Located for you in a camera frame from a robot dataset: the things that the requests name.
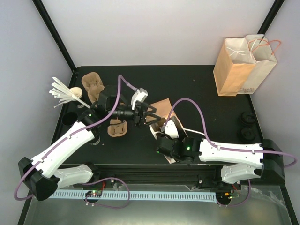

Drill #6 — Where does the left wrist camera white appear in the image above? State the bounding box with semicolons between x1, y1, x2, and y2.
131;88;148;110

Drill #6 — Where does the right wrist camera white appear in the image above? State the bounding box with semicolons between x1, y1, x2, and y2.
161;120;179;139

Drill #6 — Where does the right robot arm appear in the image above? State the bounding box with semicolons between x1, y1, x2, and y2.
146;116;285;189

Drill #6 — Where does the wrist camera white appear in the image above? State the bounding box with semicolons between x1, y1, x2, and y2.
131;88;148;110
161;120;179;139

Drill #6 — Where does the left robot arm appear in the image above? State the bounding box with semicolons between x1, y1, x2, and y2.
18;86;156;201

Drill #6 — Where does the small brown paper bag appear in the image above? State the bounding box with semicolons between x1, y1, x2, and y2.
149;99;201;165

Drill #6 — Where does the cup holding straws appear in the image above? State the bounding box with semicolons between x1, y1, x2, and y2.
70;87;83;99

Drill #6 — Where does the stack of pulp cup carriers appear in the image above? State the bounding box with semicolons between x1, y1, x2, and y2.
82;72;105;104

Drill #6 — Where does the white paper bag orange handle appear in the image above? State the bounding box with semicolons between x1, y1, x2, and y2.
238;34;281;94

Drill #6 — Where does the light blue cable duct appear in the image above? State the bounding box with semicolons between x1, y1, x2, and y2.
50;189;217;203

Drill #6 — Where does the large brown paper bag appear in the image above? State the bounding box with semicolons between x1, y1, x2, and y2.
213;37;256;96

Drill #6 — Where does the black cup lids stack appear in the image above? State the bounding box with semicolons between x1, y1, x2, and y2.
240;112;256;126

